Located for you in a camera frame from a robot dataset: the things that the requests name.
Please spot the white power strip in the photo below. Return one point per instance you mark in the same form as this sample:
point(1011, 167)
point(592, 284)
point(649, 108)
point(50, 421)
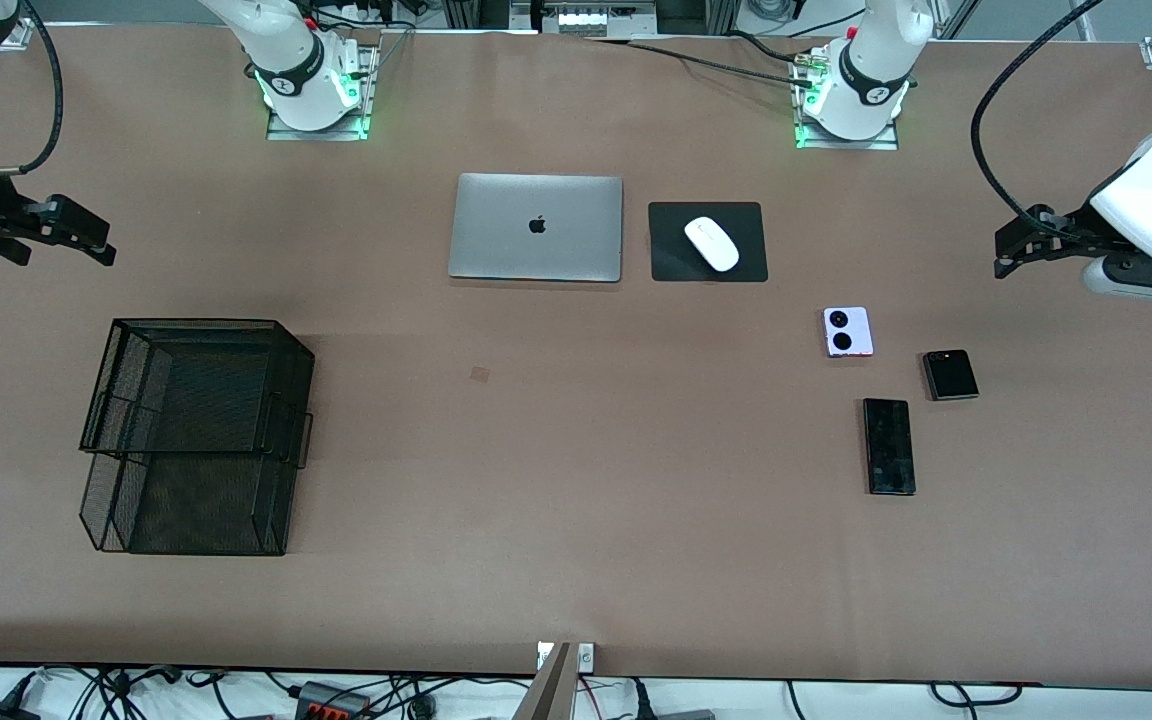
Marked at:
point(596, 22)

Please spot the grey angled beam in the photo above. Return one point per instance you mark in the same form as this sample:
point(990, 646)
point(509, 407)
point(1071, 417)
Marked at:
point(548, 695)

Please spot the metal table edge bracket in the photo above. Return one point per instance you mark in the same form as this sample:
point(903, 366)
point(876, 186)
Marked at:
point(586, 657)

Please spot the black mouse pad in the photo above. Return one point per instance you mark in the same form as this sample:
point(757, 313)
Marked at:
point(666, 220)

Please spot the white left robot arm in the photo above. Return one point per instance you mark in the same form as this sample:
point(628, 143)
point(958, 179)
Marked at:
point(866, 80)

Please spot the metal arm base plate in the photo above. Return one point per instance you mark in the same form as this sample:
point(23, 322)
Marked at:
point(886, 140)
point(364, 90)

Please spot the black mesh two-tier tray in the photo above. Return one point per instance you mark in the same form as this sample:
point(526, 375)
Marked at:
point(196, 500)

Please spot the black slab smartphone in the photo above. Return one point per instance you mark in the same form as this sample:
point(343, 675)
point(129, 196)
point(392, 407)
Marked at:
point(889, 447)

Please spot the white computer mouse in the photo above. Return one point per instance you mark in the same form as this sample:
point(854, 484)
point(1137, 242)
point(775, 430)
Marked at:
point(712, 244)

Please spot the lavender white flip phone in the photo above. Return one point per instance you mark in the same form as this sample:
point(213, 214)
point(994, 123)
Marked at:
point(861, 330)

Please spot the black floor plug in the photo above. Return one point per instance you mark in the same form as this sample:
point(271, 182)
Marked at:
point(671, 714)

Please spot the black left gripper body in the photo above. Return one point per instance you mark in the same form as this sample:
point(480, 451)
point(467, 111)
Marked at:
point(1073, 233)

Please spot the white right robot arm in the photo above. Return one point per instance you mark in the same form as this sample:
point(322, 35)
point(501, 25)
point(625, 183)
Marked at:
point(296, 80)

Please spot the silver closed laptop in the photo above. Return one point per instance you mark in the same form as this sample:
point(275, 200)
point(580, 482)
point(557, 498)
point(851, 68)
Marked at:
point(536, 240)

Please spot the black red power box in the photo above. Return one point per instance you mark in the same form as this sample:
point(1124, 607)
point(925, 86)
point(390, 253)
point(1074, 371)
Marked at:
point(331, 702)

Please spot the black flip phone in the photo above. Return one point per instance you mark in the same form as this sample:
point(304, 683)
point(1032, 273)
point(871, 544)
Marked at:
point(951, 378)

